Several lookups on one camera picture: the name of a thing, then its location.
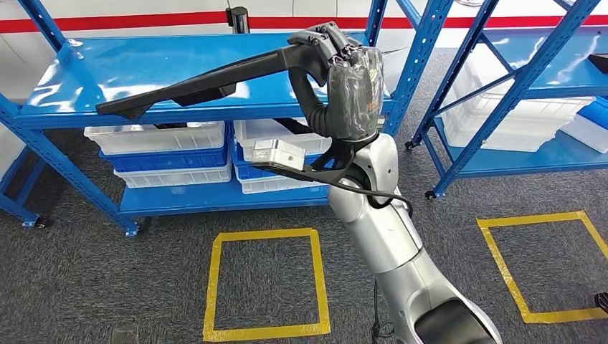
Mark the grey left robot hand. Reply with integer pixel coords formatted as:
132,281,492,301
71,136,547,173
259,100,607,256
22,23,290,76
110,328,140,344

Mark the black plastic car part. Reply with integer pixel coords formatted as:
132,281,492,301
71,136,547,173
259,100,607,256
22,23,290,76
587,52,608,75
95,42,332,120

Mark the white car with red stripe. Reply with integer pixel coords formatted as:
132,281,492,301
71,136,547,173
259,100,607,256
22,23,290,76
0,0,608,53

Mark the large white plastic bin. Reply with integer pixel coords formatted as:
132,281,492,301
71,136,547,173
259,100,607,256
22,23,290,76
439,54,596,154

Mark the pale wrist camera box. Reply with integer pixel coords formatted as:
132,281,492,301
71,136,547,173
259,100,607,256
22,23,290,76
250,138,307,172

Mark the black knotted hanging cable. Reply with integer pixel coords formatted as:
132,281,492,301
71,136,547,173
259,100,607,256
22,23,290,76
369,279,396,344

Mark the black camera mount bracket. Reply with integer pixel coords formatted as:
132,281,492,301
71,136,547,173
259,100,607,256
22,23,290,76
249,140,364,186

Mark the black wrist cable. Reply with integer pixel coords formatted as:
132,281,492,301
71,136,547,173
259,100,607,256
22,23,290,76
326,179,415,220

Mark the black cylinder post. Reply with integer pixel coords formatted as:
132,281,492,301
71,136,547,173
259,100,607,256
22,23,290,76
225,5,251,34

